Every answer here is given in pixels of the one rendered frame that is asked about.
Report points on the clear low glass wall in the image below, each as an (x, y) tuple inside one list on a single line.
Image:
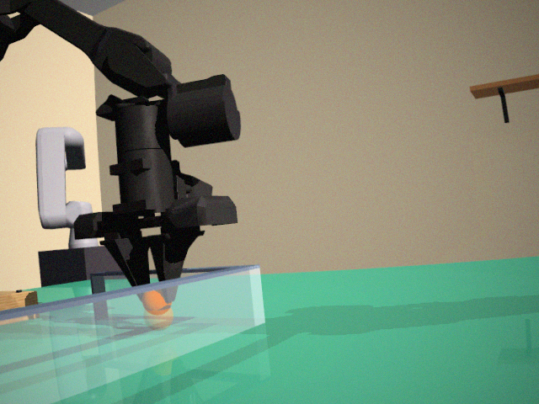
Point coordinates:
[(51, 356)]

